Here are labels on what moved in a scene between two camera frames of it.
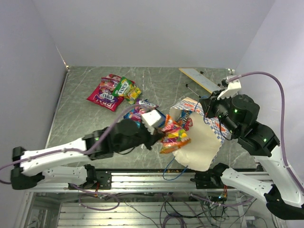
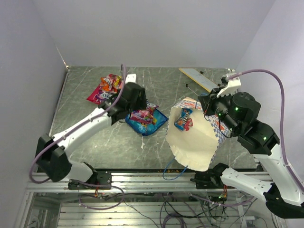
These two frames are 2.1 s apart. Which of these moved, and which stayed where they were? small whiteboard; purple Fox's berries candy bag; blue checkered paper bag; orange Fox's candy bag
Moved: orange Fox's candy bag
Stayed: small whiteboard; blue checkered paper bag; purple Fox's berries candy bag
